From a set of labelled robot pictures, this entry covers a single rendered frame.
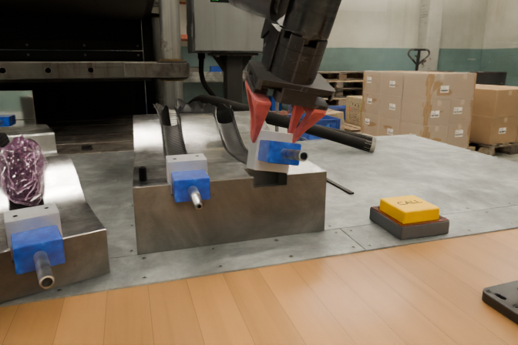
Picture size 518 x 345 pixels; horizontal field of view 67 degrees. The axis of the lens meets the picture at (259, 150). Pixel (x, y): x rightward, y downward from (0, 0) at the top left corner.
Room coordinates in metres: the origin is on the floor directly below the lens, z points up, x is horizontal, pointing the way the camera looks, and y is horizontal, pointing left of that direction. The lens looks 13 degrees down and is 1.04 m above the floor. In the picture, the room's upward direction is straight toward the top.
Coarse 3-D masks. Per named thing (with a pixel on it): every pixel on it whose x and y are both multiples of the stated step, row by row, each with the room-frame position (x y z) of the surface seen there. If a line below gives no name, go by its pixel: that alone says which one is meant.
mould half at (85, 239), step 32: (0, 128) 0.78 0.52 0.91; (32, 128) 0.78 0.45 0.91; (64, 160) 0.57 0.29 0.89; (0, 192) 0.49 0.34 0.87; (64, 192) 0.51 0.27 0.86; (0, 224) 0.43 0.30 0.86; (64, 224) 0.43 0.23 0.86; (96, 224) 0.43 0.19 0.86; (0, 256) 0.36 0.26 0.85; (96, 256) 0.41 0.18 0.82; (0, 288) 0.36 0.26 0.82; (32, 288) 0.37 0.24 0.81
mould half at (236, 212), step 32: (160, 128) 0.74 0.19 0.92; (192, 128) 0.75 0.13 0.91; (160, 160) 0.61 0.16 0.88; (224, 160) 0.61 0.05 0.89; (160, 192) 0.47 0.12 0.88; (224, 192) 0.49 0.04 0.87; (256, 192) 0.50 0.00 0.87; (288, 192) 0.52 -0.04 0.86; (320, 192) 0.53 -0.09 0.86; (160, 224) 0.47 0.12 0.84; (192, 224) 0.48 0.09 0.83; (224, 224) 0.49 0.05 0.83; (256, 224) 0.50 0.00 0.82; (288, 224) 0.52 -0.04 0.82; (320, 224) 0.53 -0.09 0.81
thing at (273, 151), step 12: (264, 132) 0.51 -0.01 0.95; (276, 132) 0.52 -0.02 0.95; (252, 144) 0.53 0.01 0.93; (264, 144) 0.49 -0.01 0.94; (276, 144) 0.48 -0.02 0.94; (288, 144) 0.48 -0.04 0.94; (300, 144) 0.49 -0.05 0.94; (252, 156) 0.52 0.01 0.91; (264, 156) 0.48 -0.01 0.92; (276, 156) 0.47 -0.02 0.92; (288, 156) 0.45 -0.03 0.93; (300, 156) 0.44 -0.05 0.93; (252, 168) 0.51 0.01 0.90; (264, 168) 0.51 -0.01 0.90; (276, 168) 0.51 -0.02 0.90; (288, 168) 0.52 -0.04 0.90
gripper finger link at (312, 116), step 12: (276, 96) 0.48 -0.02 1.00; (288, 96) 0.47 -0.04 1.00; (300, 96) 0.48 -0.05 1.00; (312, 96) 0.48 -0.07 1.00; (300, 108) 0.54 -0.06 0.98; (312, 108) 0.49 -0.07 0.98; (324, 108) 0.49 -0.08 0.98; (312, 120) 0.50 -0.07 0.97; (288, 132) 0.54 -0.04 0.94; (300, 132) 0.51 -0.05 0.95
